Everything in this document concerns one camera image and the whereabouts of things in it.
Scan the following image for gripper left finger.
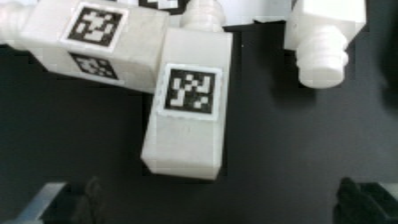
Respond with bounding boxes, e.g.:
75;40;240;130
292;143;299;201
11;178;107;224

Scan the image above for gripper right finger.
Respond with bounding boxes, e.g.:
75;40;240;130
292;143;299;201
335;178;398;224

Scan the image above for white leg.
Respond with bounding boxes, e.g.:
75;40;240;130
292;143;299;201
0;0;169;93
285;0;367;89
141;0;233;180

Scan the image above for white leg under tabletop edge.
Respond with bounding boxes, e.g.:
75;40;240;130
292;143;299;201
0;0;169;93

